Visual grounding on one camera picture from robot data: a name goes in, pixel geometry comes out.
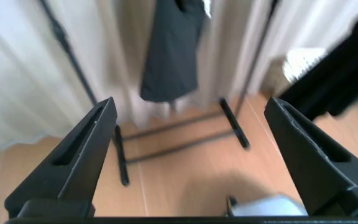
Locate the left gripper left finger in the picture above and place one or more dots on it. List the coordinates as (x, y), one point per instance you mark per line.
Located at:
(82, 168)

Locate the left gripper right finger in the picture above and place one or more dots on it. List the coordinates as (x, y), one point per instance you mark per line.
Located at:
(306, 161)

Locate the black garment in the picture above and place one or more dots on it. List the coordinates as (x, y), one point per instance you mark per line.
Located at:
(337, 77)

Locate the black shorts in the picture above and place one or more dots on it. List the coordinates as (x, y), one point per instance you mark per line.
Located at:
(172, 56)

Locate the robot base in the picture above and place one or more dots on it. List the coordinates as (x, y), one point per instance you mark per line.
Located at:
(266, 207)

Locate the black clothes rack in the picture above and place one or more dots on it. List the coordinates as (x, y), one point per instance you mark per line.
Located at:
(235, 124)

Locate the white laundry basket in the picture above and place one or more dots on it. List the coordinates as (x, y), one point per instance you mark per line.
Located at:
(300, 62)

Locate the white curtain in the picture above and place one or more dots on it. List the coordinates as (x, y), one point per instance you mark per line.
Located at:
(300, 21)
(20, 77)

